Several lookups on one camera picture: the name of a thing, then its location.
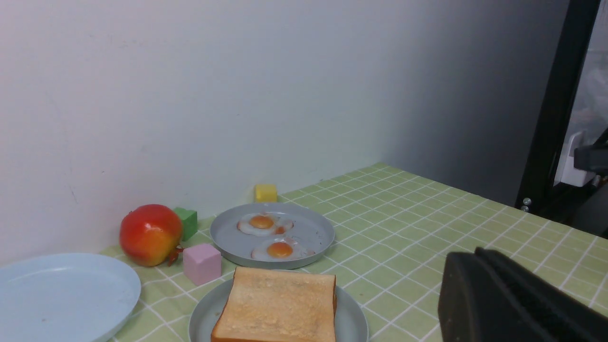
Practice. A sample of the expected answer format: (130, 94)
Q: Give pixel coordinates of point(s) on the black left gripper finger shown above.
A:
(487, 297)

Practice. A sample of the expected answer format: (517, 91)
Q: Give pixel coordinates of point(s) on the toast slice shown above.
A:
(278, 306)

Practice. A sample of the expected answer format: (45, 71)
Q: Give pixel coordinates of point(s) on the grey blue egg plate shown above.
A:
(310, 228)

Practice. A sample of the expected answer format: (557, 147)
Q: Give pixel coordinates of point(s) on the front fried egg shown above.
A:
(280, 249)

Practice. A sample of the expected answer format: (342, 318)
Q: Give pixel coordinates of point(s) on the fried egg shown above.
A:
(280, 249)
(264, 224)

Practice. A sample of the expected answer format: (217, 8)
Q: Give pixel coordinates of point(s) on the rear fried egg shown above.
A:
(264, 224)

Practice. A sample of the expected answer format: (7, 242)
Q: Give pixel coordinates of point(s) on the yellow cube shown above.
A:
(265, 193)

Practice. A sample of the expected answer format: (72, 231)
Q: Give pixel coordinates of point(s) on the pink cube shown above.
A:
(202, 263)

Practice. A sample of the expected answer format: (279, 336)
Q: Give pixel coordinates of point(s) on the green cube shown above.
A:
(189, 220)

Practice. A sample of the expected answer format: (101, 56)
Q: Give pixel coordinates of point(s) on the red yellow apple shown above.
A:
(151, 235)

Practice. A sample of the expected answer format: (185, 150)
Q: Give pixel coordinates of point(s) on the light blue bread plate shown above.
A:
(71, 297)

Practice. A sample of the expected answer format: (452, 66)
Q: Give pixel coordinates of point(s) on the white box behind frame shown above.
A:
(566, 172)

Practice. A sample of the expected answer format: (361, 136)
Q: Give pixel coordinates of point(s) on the black metal frame post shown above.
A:
(538, 189)

